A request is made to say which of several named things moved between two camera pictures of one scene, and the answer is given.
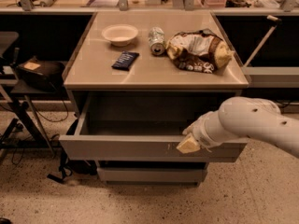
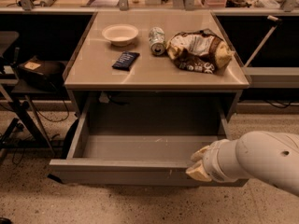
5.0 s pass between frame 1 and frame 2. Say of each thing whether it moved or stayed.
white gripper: moved
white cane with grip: stayed
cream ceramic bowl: stayed
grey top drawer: moved
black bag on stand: stayed
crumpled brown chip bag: stayed
